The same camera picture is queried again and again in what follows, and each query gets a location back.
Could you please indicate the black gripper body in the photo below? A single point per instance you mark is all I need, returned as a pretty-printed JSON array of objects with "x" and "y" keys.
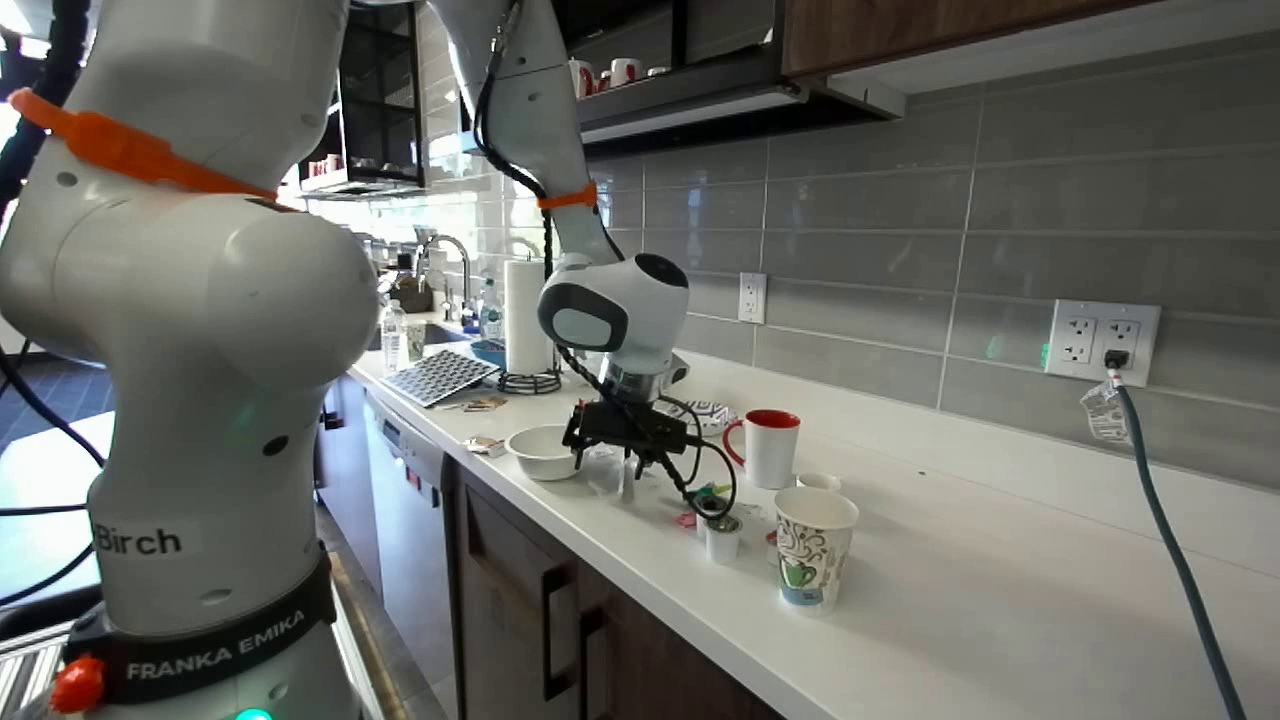
[{"x": 626, "y": 425}]

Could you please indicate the clear snack packet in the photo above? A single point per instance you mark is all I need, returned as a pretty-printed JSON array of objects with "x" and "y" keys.
[{"x": 482, "y": 444}]

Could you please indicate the small brown packet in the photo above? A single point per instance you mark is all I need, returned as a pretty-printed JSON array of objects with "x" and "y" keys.
[{"x": 482, "y": 401}]

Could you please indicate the white bowl with food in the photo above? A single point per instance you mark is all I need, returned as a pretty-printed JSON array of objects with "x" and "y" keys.
[{"x": 540, "y": 455}]

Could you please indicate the small pod green lid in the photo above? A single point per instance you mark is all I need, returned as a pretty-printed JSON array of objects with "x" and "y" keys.
[{"x": 720, "y": 539}]

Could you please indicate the white mug red inside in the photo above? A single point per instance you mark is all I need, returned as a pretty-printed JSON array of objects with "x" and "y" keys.
[{"x": 771, "y": 448}]

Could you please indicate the white paper towel roll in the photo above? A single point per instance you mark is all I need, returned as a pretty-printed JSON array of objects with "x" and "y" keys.
[{"x": 527, "y": 320}]

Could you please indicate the grey ribbed mat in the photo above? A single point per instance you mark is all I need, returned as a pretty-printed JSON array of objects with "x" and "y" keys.
[{"x": 436, "y": 379}]

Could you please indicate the wooden base cabinet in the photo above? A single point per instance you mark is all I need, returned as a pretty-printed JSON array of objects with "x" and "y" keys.
[{"x": 533, "y": 624}]

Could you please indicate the floral paper cup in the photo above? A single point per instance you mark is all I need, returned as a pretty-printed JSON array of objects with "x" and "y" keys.
[{"x": 812, "y": 545}]

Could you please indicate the steel dishwasher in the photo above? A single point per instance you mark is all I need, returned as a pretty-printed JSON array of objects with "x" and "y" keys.
[{"x": 415, "y": 534}]

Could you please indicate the clear bottle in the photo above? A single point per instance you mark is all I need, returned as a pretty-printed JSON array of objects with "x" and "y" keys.
[{"x": 391, "y": 332}]

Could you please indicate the chrome faucet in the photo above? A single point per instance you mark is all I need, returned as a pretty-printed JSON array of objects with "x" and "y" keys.
[{"x": 455, "y": 264}]

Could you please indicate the brown kettle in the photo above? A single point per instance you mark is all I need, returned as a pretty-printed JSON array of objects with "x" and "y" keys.
[{"x": 404, "y": 286}]

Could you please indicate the black shelf unit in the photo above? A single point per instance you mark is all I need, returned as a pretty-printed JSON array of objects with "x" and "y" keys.
[{"x": 383, "y": 95}]

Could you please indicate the white wall outlet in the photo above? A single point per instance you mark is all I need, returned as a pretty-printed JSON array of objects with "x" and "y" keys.
[
  {"x": 755, "y": 296},
  {"x": 1102, "y": 343}
]

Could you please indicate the dark wall shelf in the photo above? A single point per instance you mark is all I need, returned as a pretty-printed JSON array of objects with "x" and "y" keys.
[{"x": 720, "y": 103}]

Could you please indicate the wooden wall cabinet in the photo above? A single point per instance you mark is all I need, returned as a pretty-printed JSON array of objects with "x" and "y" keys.
[{"x": 963, "y": 24}]

